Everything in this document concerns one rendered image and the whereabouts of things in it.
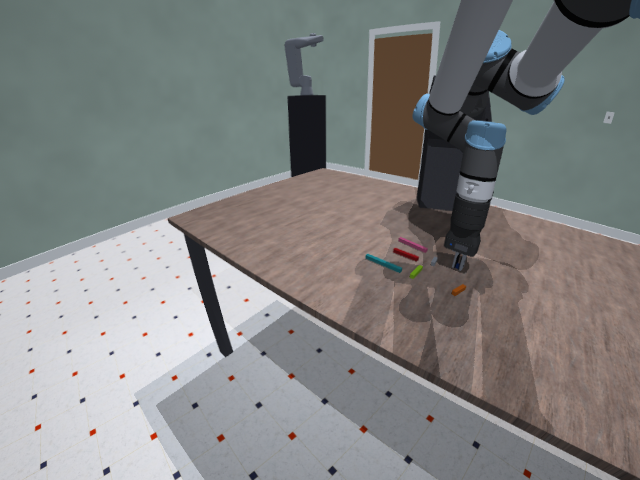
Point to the lime green rod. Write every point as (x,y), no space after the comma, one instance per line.
(416,272)

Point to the pink rod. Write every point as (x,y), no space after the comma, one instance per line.
(412,244)

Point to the turquoise rod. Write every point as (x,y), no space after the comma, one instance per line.
(383,263)

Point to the red rod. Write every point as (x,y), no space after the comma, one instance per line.
(405,254)

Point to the orange rod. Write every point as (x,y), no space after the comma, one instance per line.
(458,290)

